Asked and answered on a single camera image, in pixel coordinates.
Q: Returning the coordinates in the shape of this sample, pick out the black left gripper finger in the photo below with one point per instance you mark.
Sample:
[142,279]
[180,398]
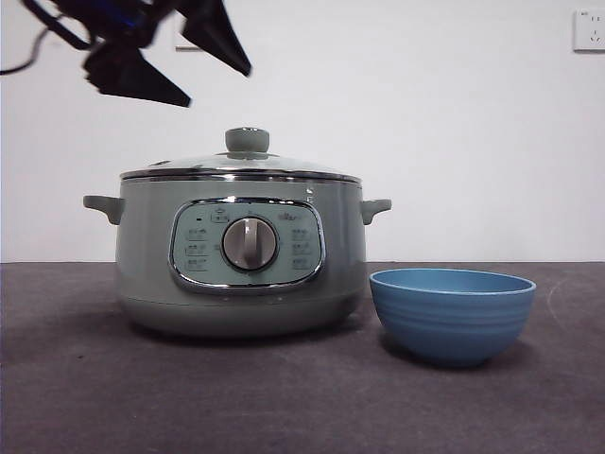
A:
[132,75]
[212,33]

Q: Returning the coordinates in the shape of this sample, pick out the glass lid with green knob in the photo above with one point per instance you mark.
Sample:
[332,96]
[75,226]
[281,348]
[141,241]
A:
[247,141]

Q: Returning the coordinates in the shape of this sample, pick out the pale green electric steamer pot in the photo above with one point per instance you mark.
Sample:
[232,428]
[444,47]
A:
[151,265]

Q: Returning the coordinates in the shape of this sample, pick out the blue ribbed bowl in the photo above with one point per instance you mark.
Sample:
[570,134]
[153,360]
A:
[451,326]

